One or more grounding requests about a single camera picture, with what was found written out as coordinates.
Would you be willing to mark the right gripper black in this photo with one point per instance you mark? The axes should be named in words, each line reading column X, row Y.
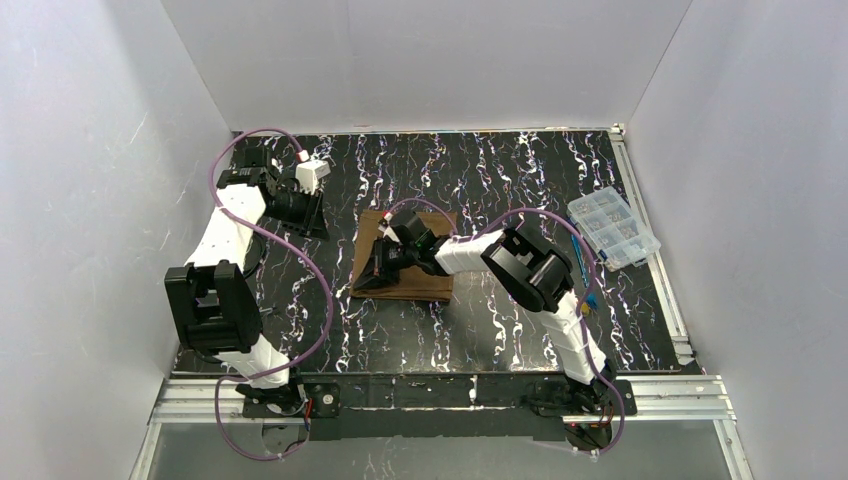
column 382, row 259

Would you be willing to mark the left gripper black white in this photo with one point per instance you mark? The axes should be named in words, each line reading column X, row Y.
column 309, row 210

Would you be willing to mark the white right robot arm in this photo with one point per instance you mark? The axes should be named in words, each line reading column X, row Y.
column 533, row 271

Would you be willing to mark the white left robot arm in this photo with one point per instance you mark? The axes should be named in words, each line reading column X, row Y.
column 215, row 312

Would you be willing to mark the clear plastic compartment box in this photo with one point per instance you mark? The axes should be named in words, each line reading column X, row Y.
column 610, row 227

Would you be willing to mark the blue handled utensil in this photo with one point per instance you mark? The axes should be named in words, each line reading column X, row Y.
column 590, row 305

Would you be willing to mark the aluminium side rail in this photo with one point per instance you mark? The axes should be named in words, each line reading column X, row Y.
column 673, row 317

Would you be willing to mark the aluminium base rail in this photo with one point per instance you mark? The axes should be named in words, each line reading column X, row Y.
column 536, row 405

